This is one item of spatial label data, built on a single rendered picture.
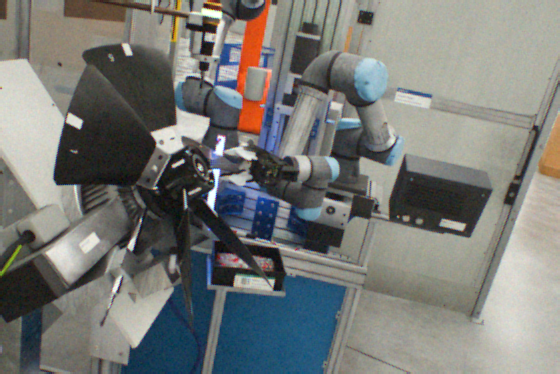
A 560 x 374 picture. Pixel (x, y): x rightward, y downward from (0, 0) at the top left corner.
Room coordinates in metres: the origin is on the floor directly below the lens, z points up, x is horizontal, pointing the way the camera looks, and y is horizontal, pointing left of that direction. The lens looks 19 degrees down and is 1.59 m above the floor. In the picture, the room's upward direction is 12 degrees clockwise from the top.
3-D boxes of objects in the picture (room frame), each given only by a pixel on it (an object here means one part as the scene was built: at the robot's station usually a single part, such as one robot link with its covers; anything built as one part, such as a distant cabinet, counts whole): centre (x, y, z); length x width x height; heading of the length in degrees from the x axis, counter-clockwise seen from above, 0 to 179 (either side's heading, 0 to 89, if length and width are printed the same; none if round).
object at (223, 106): (1.96, 0.27, 1.20); 0.13 x 0.12 x 0.14; 78
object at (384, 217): (1.52, -0.42, 1.04); 0.24 x 0.03 x 0.03; 87
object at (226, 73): (8.54, 0.76, 0.49); 1.27 x 0.88 x 0.98; 160
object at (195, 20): (1.19, 0.24, 1.50); 0.09 x 0.07 x 0.10; 122
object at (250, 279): (1.38, 0.05, 0.85); 0.22 x 0.17 x 0.07; 101
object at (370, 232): (1.52, -0.32, 0.96); 0.03 x 0.03 x 0.20; 87
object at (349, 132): (1.89, -0.23, 1.20); 0.13 x 0.12 x 0.14; 59
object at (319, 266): (1.55, 0.11, 0.82); 0.90 x 0.04 x 0.08; 87
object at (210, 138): (1.96, 0.27, 1.09); 0.15 x 0.15 x 0.10
